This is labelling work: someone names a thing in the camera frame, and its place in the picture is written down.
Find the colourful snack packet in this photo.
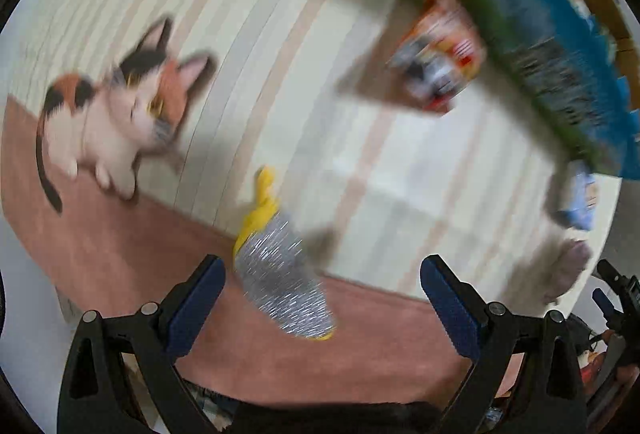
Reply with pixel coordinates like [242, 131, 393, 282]
[389, 0, 489, 115]

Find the cream striped bed sheet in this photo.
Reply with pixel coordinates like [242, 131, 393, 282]
[0, 0, 626, 305]

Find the silver and yellow fish toy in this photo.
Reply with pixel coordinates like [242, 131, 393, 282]
[232, 166, 339, 343]

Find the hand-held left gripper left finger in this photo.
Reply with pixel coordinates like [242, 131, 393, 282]
[57, 254, 226, 434]

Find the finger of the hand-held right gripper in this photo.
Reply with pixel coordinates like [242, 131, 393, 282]
[591, 289, 627, 340]
[596, 258, 640, 315]

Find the blue and green printed box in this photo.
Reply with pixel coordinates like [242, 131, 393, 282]
[395, 0, 640, 175]

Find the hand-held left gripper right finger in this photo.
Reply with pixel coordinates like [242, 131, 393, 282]
[419, 254, 589, 434]

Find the pink fleece blanket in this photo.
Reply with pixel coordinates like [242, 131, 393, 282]
[0, 94, 551, 411]

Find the calico cat plush toy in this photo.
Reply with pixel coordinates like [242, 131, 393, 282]
[35, 16, 221, 215]

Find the grey plush toy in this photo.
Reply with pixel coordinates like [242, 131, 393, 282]
[542, 239, 594, 305]

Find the small blue white packet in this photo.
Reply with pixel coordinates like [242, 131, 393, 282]
[554, 163, 602, 231]

